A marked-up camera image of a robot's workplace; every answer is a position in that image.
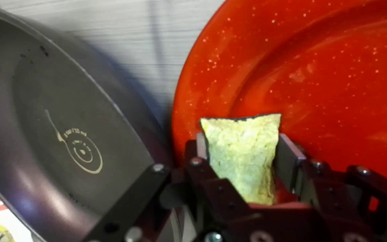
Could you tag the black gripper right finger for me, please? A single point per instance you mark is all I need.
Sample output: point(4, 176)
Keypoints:
point(292, 166)

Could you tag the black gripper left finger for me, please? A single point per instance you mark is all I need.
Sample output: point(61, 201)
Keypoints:
point(198, 170)

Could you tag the yellow sponge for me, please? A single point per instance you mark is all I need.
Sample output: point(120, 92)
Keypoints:
point(245, 153)

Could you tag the red plate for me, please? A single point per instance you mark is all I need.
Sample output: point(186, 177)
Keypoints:
point(315, 81)

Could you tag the black frying pan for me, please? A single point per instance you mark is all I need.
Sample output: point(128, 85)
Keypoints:
point(46, 112)

